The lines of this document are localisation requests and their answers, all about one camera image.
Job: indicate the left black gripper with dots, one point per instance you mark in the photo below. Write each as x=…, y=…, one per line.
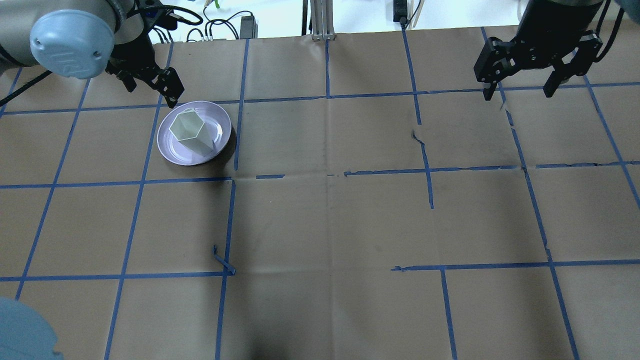
x=136, y=56

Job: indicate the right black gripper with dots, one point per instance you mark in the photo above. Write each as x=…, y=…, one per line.
x=546, y=39

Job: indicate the white faceted cup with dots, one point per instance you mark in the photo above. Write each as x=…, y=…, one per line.
x=191, y=131

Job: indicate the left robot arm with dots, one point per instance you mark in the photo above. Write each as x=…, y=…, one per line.
x=84, y=38

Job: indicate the lilac plate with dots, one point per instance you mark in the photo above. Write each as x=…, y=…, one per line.
x=218, y=123

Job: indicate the black power adapter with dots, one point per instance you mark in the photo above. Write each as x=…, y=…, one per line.
x=248, y=27

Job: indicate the brown paper table cover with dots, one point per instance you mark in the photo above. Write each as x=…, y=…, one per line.
x=370, y=204

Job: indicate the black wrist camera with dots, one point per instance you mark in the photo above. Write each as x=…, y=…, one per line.
x=167, y=17

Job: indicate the aluminium frame post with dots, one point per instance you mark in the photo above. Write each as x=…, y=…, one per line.
x=322, y=20

